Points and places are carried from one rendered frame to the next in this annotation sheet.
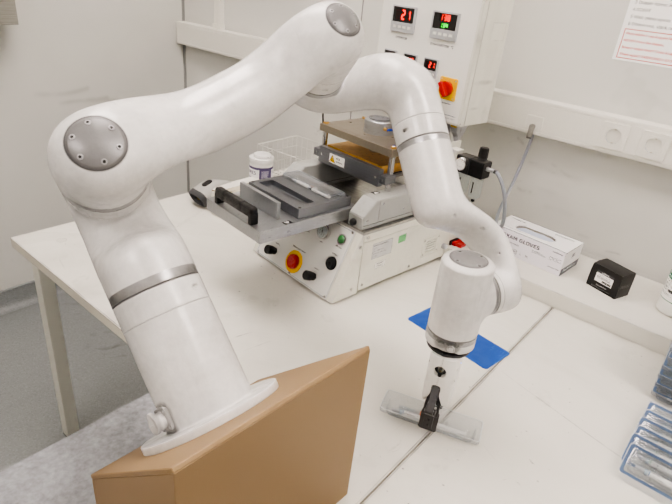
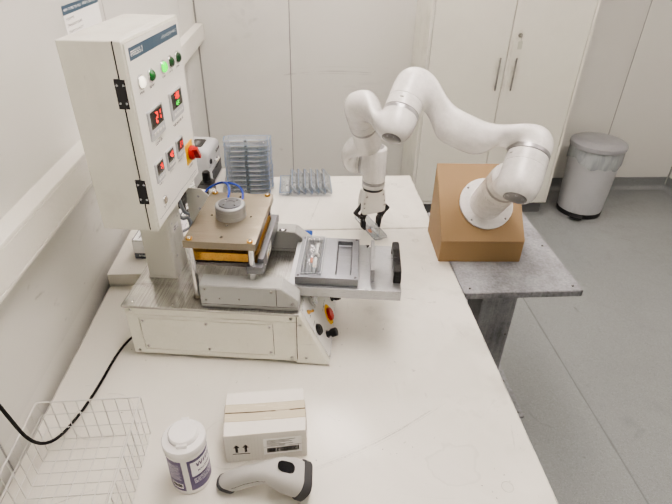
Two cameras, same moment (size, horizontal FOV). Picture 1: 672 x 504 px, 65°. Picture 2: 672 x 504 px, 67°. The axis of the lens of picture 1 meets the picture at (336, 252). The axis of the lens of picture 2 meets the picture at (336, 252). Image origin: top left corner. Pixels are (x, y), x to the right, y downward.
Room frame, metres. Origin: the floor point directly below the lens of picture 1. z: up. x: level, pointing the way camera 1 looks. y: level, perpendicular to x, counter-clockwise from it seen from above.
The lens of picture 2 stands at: (2.00, 0.98, 1.76)
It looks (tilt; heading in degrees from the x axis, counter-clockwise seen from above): 33 degrees down; 228
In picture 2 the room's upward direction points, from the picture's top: 1 degrees clockwise
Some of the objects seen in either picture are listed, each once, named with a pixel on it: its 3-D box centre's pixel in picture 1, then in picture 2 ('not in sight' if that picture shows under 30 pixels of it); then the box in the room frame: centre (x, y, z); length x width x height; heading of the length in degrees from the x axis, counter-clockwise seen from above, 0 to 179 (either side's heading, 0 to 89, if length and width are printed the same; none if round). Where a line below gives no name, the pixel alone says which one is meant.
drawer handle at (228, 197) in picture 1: (235, 204); (396, 261); (1.10, 0.24, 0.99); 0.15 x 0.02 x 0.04; 45
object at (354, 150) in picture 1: (377, 148); (233, 228); (1.41, -0.08, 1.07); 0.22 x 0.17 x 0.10; 45
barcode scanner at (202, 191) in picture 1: (218, 189); (264, 478); (1.68, 0.42, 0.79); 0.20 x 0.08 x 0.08; 142
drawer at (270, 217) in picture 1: (283, 201); (345, 264); (1.20, 0.14, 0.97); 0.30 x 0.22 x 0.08; 135
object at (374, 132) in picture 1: (389, 142); (222, 220); (1.43, -0.11, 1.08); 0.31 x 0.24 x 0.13; 45
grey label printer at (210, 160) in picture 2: not in sight; (190, 161); (1.09, -0.98, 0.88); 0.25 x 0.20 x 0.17; 136
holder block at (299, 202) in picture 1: (299, 193); (328, 260); (1.23, 0.11, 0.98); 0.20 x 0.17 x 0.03; 45
